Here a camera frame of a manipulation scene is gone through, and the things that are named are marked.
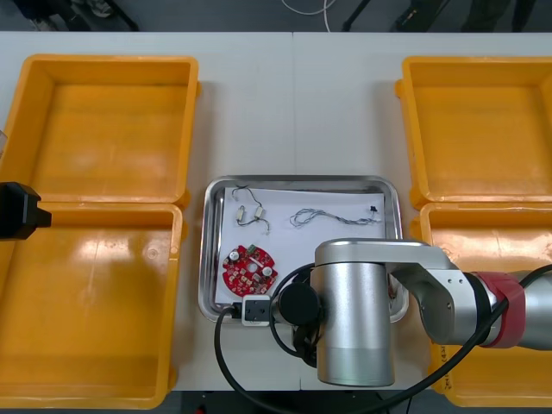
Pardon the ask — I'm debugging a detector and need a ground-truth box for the white cable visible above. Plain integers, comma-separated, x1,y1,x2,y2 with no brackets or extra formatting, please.
281,0,334,34

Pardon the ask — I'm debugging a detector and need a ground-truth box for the blue-white twisted wire harness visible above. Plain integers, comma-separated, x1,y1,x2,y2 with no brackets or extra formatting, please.
288,205,384,230

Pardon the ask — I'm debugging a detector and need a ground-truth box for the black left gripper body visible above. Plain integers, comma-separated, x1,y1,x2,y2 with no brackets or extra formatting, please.
0,181,42,242

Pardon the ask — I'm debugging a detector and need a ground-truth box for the white sheet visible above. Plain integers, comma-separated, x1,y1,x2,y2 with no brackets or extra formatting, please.
213,185,389,310

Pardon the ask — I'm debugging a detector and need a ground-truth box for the round red circuit board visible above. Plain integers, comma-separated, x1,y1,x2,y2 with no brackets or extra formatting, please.
221,242,279,300

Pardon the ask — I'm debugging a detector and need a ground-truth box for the yellow-orange plastic bin with handwriting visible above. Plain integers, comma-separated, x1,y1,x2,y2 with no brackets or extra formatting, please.
409,201,552,409

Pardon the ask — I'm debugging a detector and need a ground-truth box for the steel tray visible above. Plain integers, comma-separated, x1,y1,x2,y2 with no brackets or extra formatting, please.
198,174,410,325

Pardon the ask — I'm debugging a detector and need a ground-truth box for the black stand leg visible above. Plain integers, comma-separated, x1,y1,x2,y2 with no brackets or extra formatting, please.
342,0,374,32

